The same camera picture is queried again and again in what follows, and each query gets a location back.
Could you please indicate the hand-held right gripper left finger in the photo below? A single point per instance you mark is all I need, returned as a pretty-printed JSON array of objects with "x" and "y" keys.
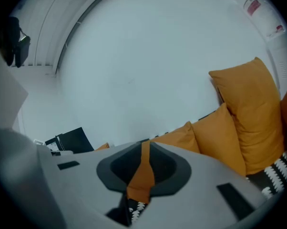
[{"x": 107, "y": 169}]

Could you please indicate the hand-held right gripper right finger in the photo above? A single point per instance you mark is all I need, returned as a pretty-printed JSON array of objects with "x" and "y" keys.
[{"x": 179, "y": 173}]

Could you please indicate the black white striped cushion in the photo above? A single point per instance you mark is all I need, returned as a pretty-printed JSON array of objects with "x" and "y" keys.
[{"x": 277, "y": 173}]

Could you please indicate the black cabinet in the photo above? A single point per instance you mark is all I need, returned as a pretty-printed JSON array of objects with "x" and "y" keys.
[{"x": 74, "y": 141}]

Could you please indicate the white appliance with red label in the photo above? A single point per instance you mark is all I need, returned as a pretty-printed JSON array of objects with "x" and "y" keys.
[{"x": 262, "y": 15}]

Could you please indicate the black head-worn camera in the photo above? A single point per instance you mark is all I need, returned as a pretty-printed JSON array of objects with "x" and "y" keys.
[{"x": 23, "y": 52}]

